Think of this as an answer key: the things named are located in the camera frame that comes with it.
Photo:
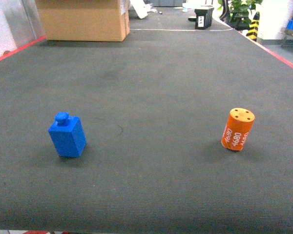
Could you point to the blue bottle-shaped block part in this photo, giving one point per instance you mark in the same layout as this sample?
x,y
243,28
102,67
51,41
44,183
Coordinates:
x,y
67,135

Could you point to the orange cylindrical cap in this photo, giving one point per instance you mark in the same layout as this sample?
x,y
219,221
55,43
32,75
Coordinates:
x,y
237,129

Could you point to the dark grey floor mat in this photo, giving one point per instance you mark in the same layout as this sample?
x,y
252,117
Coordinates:
x,y
153,109

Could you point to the white plastic wrapped bundle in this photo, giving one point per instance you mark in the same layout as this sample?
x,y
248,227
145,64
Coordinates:
x,y
141,8

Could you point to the black crate with label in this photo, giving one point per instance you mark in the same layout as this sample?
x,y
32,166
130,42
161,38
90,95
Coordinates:
x,y
203,17

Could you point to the large cardboard box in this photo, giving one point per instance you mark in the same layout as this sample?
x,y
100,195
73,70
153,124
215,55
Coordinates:
x,y
84,20

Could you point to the yellow black traffic cone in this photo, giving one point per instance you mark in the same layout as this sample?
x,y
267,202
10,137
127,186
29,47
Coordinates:
x,y
253,30

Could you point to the green potted plant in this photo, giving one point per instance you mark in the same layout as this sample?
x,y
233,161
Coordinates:
x,y
234,10

